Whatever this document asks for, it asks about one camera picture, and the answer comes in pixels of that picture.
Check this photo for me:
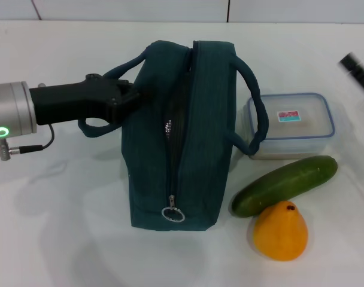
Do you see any orange pear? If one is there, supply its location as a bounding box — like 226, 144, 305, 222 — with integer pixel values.
252, 200, 309, 262

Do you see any dark teal fabric bag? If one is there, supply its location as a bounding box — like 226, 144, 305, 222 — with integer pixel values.
77, 39, 270, 232

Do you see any clear blue-rimmed food container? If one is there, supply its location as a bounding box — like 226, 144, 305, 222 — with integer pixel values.
246, 92, 336, 161

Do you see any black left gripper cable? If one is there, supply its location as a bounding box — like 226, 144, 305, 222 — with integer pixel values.
0, 123, 56, 161

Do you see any green cucumber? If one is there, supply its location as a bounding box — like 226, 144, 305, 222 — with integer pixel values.
231, 155, 339, 219

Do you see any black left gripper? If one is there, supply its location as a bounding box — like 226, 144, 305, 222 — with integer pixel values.
29, 73, 141, 127

